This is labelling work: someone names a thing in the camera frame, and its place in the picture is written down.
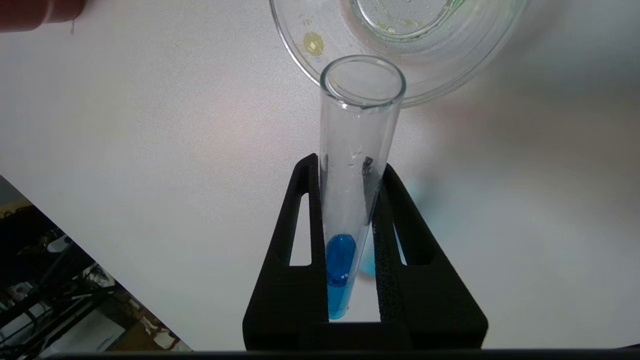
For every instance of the dark red plastic cup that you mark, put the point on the dark red plastic cup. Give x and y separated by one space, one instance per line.
30 12

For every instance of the black metal stand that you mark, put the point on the black metal stand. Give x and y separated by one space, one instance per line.
35 235

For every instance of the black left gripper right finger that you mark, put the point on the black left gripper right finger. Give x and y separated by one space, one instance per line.
430 310

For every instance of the blue liquid glass test tube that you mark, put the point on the blue liquid glass test tube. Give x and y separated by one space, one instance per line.
342 265

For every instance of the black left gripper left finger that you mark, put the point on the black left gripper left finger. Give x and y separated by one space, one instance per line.
285 310

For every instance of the clear glass dish with spout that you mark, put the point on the clear glass dish with spout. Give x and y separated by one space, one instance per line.
300 30

